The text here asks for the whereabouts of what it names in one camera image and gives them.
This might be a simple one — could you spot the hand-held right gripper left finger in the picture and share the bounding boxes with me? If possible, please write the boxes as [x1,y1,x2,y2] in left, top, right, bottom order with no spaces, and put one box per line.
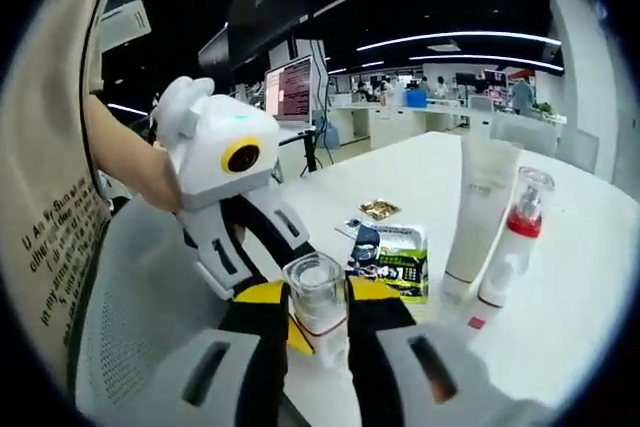
[134,280,292,427]

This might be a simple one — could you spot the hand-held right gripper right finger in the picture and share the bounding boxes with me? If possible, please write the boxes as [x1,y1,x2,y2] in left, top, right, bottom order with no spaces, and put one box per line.
[346,275,556,427]

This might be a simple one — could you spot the green black sachet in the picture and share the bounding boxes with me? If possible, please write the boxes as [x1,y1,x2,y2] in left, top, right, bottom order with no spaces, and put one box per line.
[349,223,431,305]

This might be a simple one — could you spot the red-collared pump skincare bottle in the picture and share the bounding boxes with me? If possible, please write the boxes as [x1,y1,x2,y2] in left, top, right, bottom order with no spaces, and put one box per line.
[476,165,557,309]

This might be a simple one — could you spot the white skincare tube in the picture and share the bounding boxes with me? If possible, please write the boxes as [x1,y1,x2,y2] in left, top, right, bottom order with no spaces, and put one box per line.
[441,132,525,299]

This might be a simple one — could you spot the black laptop stand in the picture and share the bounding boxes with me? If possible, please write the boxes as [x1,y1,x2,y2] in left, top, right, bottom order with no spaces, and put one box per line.
[276,125,325,179]

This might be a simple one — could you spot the gold foil sachet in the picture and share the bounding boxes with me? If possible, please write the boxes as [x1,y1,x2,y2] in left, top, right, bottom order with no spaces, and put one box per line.
[357,198,404,223]

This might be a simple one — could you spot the open silver laptop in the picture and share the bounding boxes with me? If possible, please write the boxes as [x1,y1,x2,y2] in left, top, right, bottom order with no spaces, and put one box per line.
[262,53,317,130]

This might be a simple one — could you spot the blue water jug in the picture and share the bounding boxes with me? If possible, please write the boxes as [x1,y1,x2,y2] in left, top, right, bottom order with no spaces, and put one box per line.
[318,115,342,149]

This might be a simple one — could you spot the white counter cabinets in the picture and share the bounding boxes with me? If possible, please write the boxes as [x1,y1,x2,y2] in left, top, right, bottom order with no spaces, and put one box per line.
[329,99,471,151]

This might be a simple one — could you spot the person's beige printed shirt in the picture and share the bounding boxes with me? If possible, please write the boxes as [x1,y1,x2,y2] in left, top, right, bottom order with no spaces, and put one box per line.
[0,0,120,388]

